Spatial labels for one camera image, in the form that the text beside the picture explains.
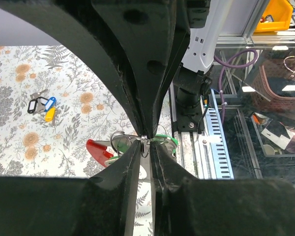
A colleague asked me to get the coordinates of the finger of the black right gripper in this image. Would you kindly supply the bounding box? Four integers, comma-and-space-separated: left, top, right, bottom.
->
0, 0, 144, 135
92, 0, 190, 138

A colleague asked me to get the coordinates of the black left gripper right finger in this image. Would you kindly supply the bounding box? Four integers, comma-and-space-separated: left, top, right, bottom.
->
150, 142, 295, 236

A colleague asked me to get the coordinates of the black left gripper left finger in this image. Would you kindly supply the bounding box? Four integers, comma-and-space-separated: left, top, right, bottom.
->
0, 141, 141, 236

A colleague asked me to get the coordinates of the red handled carabiner keyring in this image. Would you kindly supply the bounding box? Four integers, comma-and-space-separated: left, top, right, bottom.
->
86, 131, 138, 168

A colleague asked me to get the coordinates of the green tagged key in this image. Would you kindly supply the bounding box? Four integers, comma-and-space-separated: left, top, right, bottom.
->
104, 131, 138, 167

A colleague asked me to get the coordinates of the silver keys bunch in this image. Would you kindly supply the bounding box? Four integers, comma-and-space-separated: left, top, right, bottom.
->
139, 136, 151, 182

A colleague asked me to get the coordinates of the green key tag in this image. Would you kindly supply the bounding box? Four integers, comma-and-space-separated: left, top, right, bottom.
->
148, 123, 178, 156

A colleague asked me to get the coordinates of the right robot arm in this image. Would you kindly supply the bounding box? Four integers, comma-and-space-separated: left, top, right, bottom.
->
0, 0, 233, 138

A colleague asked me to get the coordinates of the yellow key tag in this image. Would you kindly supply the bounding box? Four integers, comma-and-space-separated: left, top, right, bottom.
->
45, 107, 56, 122

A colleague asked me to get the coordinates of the brown wicker basket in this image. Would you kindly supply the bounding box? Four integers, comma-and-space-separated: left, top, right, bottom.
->
246, 58, 295, 112

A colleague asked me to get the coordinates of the yellow storage bin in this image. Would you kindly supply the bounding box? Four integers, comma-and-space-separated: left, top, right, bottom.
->
254, 0, 294, 33

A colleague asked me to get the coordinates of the blue slotted cable duct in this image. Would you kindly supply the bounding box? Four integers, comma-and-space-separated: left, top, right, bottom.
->
206, 90, 234, 180

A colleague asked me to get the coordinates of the aluminium front rail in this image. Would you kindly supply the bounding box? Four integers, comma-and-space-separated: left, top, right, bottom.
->
169, 84, 216, 179

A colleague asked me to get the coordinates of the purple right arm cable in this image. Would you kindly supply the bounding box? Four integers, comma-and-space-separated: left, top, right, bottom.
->
212, 48, 259, 126

